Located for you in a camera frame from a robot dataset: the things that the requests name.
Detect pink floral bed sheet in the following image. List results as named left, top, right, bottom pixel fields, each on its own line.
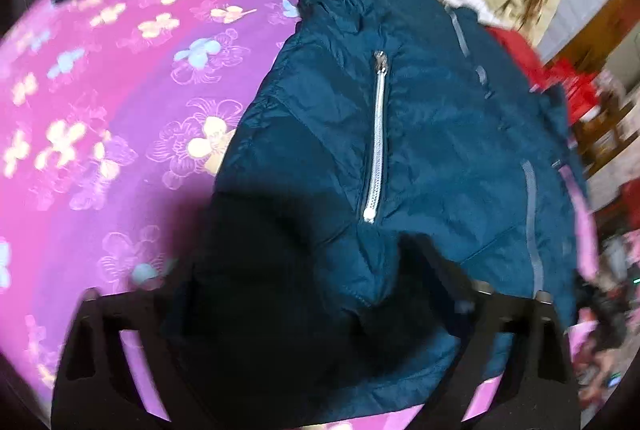
left=1, top=0, right=297, bottom=413

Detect red shopping bag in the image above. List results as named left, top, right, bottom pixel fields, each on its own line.
left=546, top=58, right=600, bottom=126

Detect red cushion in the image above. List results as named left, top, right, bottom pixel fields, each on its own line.
left=485, top=26, right=547, bottom=90

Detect teal quilted down jacket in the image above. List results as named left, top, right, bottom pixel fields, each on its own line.
left=160, top=0, right=579, bottom=428

